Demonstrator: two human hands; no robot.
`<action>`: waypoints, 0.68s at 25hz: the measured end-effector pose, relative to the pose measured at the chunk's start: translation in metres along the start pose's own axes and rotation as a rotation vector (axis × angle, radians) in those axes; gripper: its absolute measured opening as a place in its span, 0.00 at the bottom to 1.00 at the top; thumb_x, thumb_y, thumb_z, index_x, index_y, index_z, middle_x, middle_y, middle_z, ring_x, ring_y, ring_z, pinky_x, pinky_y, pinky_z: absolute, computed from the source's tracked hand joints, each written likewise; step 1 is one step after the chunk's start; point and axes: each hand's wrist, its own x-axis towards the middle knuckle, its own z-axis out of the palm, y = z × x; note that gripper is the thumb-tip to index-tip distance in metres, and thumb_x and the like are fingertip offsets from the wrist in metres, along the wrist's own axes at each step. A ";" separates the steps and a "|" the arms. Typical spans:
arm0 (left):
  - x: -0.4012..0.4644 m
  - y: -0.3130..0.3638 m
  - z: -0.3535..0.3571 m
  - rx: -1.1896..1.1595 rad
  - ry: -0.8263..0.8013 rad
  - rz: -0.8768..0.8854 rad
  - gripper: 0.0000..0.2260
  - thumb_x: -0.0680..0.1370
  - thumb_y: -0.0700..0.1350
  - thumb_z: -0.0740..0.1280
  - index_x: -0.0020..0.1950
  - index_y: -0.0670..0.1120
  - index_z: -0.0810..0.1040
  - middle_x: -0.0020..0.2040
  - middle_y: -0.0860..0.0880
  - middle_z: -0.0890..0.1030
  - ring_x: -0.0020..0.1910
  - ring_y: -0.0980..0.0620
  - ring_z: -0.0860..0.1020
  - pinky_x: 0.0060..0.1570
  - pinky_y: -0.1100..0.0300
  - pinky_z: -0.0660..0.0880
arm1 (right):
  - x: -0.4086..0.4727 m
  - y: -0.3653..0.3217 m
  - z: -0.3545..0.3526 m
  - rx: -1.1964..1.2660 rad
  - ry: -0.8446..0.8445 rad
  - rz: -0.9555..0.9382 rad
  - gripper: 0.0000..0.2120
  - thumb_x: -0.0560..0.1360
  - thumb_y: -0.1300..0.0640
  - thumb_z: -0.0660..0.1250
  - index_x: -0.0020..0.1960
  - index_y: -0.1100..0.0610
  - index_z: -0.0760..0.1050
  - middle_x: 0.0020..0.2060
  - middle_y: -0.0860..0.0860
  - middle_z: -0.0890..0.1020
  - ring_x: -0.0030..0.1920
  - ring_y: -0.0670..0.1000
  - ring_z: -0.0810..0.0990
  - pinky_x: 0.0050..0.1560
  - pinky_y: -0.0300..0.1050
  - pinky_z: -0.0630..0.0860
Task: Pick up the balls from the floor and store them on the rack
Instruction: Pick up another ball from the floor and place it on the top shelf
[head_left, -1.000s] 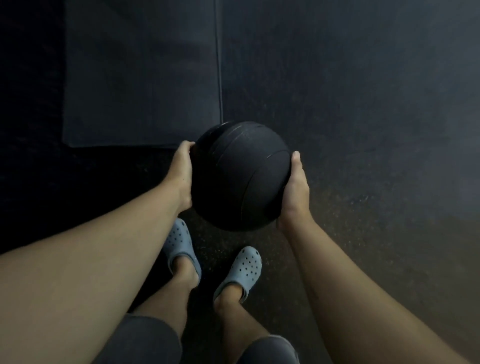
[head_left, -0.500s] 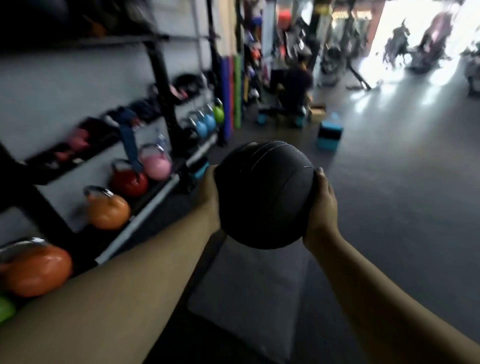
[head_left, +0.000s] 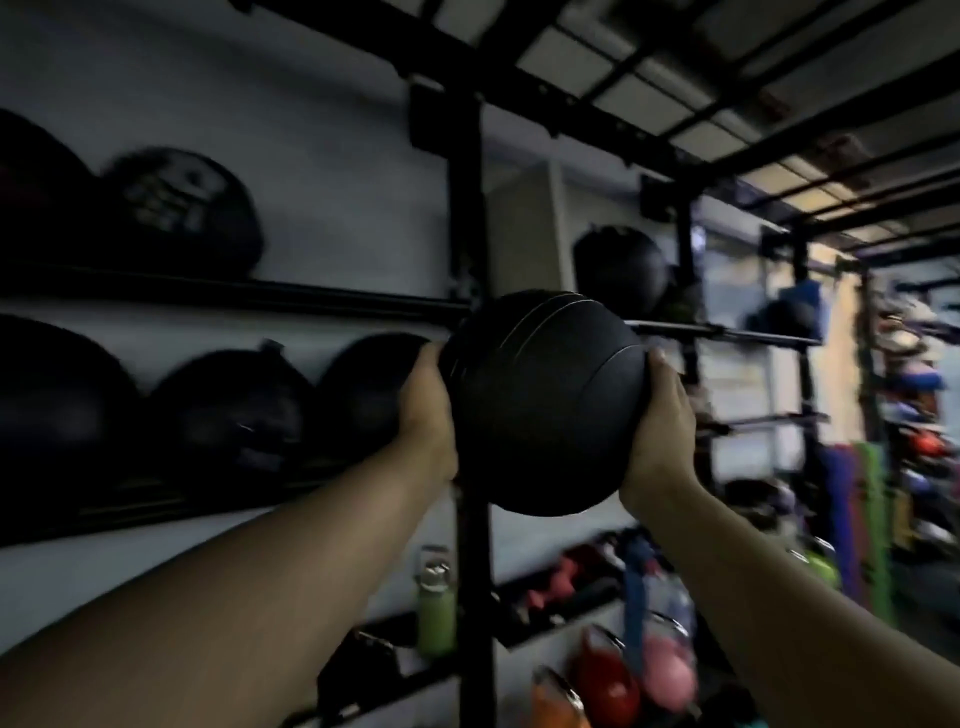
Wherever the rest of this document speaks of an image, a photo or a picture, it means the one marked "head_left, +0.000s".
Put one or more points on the red dumbbell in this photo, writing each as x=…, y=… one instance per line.
x=551, y=589

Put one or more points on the green kettlebell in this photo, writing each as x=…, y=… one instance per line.
x=819, y=562

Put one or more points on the person's left hand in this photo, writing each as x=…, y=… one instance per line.
x=425, y=420

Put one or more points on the black ribbed medicine ball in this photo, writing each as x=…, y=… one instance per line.
x=544, y=405

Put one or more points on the rolled purple mat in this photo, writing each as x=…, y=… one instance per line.
x=840, y=510

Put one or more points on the person's right forearm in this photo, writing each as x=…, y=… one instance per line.
x=795, y=607

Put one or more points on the pink kettlebell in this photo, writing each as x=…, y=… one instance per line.
x=670, y=664

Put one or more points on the person's right thumb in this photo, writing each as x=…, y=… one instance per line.
x=661, y=375

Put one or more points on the black printed medicine ball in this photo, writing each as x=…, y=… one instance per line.
x=180, y=214

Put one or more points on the green water bottle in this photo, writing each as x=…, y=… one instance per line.
x=436, y=607

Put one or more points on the blue medicine ball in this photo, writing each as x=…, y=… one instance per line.
x=791, y=311

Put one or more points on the person's right hand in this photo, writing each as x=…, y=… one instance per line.
x=664, y=431

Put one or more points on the person's left thumb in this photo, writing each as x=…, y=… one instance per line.
x=432, y=367

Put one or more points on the orange kettlebell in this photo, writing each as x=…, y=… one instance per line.
x=555, y=705

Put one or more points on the rolled green mat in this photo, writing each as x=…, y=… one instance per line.
x=874, y=517

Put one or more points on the black metal storage rack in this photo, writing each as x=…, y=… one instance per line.
x=469, y=225

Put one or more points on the red kettlebell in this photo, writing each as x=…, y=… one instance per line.
x=606, y=686

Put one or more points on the person's left forearm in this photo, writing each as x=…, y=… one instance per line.
x=225, y=600

